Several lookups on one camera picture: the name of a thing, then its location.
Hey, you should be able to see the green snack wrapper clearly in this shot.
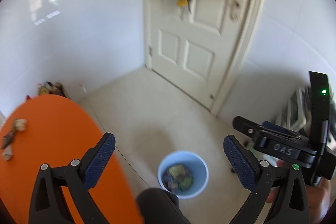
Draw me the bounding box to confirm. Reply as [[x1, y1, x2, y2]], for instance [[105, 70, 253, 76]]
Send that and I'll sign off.
[[178, 176, 194, 191]]

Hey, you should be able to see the yellow soup packet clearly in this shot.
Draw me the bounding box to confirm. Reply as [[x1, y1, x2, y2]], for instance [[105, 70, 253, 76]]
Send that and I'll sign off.
[[168, 164, 186, 179]]

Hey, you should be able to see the light blue trash bin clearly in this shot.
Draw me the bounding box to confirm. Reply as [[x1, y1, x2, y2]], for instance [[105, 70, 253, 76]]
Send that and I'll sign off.
[[157, 151, 209, 200]]

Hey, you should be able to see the right hand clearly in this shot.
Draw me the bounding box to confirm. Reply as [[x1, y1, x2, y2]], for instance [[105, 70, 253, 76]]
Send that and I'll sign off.
[[266, 177, 332, 224]]

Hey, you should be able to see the white metal rack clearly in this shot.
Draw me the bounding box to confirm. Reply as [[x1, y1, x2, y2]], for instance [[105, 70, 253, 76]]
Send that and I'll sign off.
[[275, 86, 311, 132]]

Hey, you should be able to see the small white wrapper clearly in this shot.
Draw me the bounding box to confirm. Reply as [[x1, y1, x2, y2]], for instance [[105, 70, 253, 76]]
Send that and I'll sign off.
[[2, 145, 13, 161]]

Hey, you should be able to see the orange round table cover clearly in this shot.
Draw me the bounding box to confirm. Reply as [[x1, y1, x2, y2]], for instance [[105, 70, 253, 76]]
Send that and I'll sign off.
[[1, 95, 143, 223]]

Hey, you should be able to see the crumpled white tissue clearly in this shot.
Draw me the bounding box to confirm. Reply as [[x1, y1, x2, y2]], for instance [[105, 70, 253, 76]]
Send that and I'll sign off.
[[13, 119, 27, 131]]

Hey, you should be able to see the white panel door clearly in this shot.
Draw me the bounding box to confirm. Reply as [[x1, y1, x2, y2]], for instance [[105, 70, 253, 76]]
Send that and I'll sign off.
[[144, 0, 264, 115]]

